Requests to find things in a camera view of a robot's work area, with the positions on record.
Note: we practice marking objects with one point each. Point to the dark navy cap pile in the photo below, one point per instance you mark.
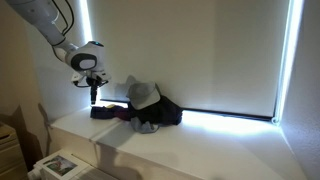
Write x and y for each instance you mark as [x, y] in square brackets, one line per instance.
[160, 113]

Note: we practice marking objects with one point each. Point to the grey crumpled cap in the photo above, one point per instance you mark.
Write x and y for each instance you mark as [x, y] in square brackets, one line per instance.
[144, 126]

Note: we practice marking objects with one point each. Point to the maroon cap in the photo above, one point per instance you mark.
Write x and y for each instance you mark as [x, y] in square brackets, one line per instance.
[124, 115]

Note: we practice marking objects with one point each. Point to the black cap with yellow logo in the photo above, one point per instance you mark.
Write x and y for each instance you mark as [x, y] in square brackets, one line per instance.
[105, 112]

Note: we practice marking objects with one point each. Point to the white roller blind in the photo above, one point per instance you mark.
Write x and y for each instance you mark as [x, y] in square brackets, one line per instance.
[200, 53]

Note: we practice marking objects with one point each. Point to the white box with picture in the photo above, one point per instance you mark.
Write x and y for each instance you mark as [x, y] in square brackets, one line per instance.
[60, 165]

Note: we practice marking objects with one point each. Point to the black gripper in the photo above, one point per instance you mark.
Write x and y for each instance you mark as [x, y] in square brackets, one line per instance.
[92, 81]

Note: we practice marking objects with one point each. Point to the light grey cap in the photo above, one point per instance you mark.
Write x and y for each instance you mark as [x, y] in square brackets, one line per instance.
[144, 95]

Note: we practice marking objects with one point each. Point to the tan drawer cabinet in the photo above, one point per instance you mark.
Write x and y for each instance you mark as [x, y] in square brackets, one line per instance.
[10, 153]

